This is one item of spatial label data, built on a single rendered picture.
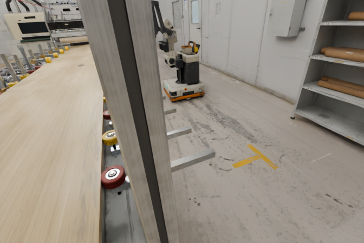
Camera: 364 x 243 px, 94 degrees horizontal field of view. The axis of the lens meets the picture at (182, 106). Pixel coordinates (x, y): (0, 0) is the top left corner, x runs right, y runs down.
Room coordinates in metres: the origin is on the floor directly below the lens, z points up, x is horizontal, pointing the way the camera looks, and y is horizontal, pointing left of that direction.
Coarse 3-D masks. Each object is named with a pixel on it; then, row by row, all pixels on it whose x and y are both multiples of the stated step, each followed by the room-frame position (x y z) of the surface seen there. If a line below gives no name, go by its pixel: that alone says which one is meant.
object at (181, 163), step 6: (204, 150) 0.57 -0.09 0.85; (210, 150) 0.57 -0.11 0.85; (186, 156) 0.54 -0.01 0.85; (192, 156) 0.54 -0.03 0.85; (198, 156) 0.54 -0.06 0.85; (204, 156) 0.54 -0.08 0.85; (210, 156) 0.55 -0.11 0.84; (174, 162) 0.51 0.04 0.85; (180, 162) 0.51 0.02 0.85; (186, 162) 0.51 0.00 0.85; (192, 162) 0.52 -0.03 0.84; (198, 162) 0.53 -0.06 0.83; (174, 168) 0.49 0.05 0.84; (180, 168) 0.50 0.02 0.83; (126, 180) 0.44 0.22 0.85; (120, 186) 0.42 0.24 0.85; (126, 186) 0.43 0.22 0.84; (114, 192) 0.41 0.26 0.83
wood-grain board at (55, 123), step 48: (0, 96) 1.29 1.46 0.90; (48, 96) 1.22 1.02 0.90; (96, 96) 1.16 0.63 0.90; (0, 144) 0.65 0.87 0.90; (48, 144) 0.63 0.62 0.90; (96, 144) 0.61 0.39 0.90; (0, 192) 0.38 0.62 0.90; (48, 192) 0.37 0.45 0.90; (96, 192) 0.36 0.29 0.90; (0, 240) 0.24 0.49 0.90; (48, 240) 0.23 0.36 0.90; (96, 240) 0.23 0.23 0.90
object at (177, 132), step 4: (180, 128) 0.80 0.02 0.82; (184, 128) 0.80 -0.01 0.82; (188, 128) 0.79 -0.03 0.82; (168, 132) 0.77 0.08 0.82; (172, 132) 0.77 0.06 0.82; (176, 132) 0.77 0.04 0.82; (180, 132) 0.77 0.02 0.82; (184, 132) 0.78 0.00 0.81; (188, 132) 0.79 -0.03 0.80; (168, 136) 0.75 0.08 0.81; (172, 136) 0.75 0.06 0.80; (176, 136) 0.76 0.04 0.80; (112, 148) 0.66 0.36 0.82; (116, 148) 0.66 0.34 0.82; (112, 152) 0.64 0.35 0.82; (116, 152) 0.65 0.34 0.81; (120, 152) 0.65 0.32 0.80
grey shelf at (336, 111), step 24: (336, 0) 2.13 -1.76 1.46; (360, 0) 2.12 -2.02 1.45; (336, 24) 1.89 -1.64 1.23; (360, 24) 1.71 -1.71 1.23; (312, 48) 2.05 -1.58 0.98; (360, 48) 1.96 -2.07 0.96; (312, 72) 2.12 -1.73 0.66; (336, 72) 2.09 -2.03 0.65; (360, 72) 1.88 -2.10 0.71; (312, 96) 2.18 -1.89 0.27; (336, 96) 1.67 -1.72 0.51; (312, 120) 1.82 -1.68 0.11; (336, 120) 1.75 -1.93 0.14; (360, 120) 1.70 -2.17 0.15
